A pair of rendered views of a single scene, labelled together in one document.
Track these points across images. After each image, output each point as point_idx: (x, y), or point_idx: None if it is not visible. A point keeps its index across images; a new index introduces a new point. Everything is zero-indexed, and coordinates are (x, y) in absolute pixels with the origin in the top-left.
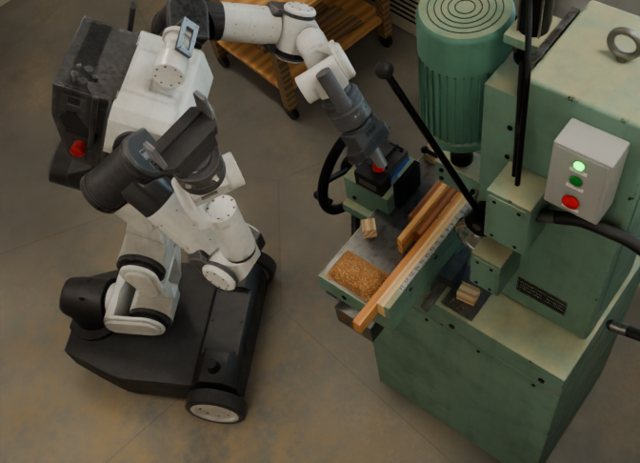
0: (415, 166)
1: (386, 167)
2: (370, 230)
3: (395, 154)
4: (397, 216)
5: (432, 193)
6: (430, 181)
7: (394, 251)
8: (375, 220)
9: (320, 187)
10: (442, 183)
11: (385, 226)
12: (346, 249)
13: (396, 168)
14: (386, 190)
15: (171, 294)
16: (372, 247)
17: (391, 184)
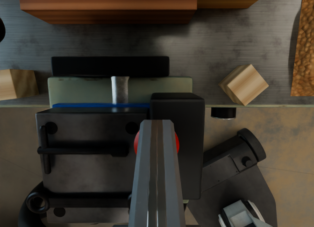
0: (69, 57)
1: (128, 130)
2: (257, 72)
3: (73, 133)
4: (179, 59)
5: None
6: (71, 53)
7: (250, 15)
8: (208, 90)
9: (184, 210)
10: None
11: (210, 67)
12: (290, 98)
13: (105, 108)
14: (176, 93)
15: (256, 220)
16: (263, 58)
17: (145, 96)
